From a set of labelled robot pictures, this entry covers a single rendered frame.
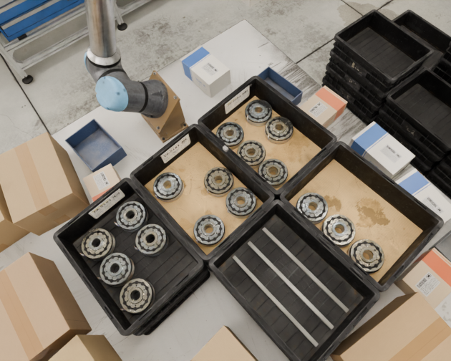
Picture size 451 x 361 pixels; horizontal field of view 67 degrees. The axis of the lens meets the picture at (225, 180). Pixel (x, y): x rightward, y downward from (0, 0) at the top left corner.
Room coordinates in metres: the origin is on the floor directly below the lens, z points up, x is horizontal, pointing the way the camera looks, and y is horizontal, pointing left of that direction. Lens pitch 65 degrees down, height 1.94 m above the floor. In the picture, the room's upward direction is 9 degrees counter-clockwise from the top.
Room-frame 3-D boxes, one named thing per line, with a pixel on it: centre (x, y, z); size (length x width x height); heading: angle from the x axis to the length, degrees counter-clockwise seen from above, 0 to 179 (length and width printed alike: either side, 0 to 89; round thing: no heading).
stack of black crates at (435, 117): (0.89, -1.10, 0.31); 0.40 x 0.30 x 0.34; 29
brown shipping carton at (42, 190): (0.64, 0.70, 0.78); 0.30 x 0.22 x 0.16; 22
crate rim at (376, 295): (0.13, -0.14, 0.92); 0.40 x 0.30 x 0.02; 34
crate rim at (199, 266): (0.29, 0.33, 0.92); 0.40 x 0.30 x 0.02; 34
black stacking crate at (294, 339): (0.13, -0.14, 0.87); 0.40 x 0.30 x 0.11; 34
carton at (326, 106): (0.80, -0.44, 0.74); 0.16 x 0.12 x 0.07; 124
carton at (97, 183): (0.59, 0.46, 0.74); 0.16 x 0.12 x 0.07; 23
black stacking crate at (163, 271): (0.29, 0.33, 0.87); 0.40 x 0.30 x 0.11; 34
